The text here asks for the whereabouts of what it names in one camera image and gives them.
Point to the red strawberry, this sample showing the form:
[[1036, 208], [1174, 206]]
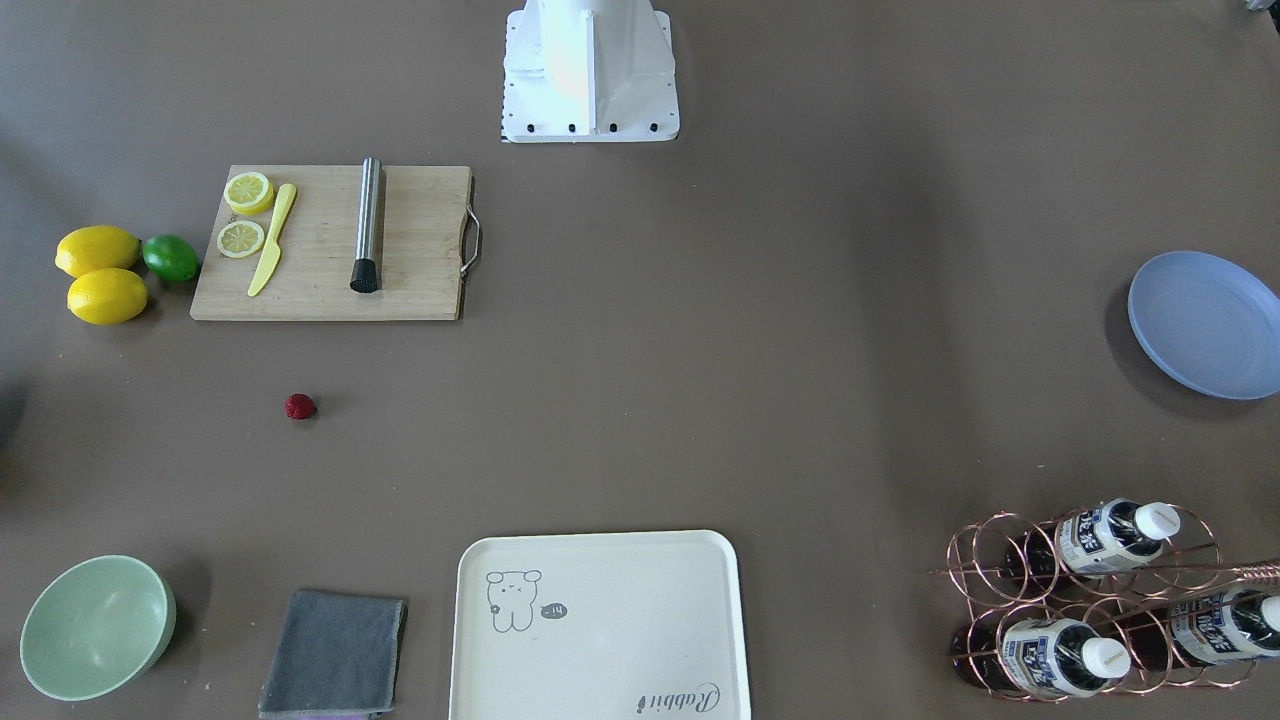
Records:
[[299, 407]]

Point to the yellow lemon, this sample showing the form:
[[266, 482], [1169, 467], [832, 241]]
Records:
[[96, 247], [107, 296]]

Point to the yellow lemon lower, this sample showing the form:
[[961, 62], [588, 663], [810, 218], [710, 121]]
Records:
[[107, 296]]

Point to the green bowl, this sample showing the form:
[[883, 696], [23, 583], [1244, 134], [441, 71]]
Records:
[[97, 627]]

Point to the yellow lemon upper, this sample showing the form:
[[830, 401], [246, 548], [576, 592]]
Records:
[[96, 247]]

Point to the steel muddler black tip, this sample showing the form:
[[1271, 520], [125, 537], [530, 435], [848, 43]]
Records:
[[366, 277]]

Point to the blue plate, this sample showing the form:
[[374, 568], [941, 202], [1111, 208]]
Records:
[[1207, 323]]

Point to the green lime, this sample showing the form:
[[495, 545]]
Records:
[[170, 258]]

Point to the copper wire bottle rack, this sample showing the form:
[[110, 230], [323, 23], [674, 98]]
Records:
[[1191, 564]]

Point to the grey folded cloth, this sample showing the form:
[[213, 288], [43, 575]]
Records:
[[337, 656]]

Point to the bottle top white cap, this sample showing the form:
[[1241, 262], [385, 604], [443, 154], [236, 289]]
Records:
[[1109, 538]]

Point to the yellow plastic knife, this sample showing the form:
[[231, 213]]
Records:
[[271, 252]]

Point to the bamboo cutting board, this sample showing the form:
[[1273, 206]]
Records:
[[421, 251]]

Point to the lemon half upper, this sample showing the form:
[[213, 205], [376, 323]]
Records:
[[249, 193]]

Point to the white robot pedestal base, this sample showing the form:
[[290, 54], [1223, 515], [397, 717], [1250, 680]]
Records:
[[589, 72]]

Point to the cream rabbit tray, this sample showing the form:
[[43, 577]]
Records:
[[637, 625]]

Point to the lemon slice lower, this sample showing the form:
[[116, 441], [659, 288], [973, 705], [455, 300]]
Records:
[[240, 239]]

